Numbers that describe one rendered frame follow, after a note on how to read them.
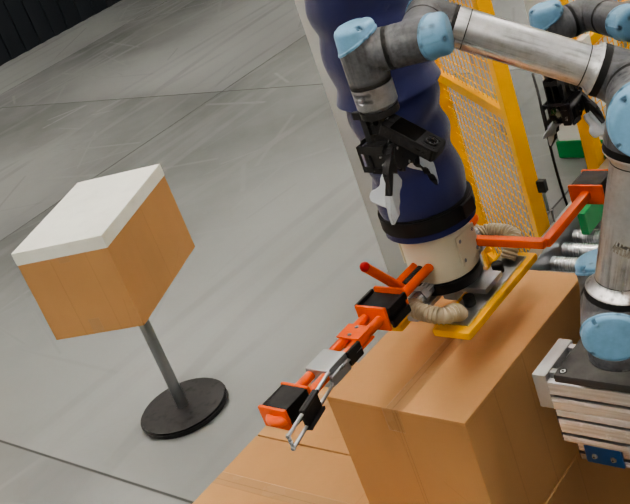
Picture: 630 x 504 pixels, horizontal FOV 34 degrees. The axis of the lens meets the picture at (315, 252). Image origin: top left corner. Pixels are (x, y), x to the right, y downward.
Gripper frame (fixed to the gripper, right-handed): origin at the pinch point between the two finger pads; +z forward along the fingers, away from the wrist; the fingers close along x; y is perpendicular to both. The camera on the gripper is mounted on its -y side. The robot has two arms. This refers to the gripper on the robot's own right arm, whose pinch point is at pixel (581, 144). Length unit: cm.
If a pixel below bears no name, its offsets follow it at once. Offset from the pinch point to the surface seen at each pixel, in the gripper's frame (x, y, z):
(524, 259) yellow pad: -12.4, 16.8, 22.0
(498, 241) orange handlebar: -10.8, 27.0, 10.5
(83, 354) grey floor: -321, -31, 131
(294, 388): -25, 87, 9
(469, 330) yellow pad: -11, 46, 22
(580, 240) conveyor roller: -54, -79, 78
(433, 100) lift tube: -14.7, 30.0, -26.8
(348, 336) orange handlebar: -25, 68, 10
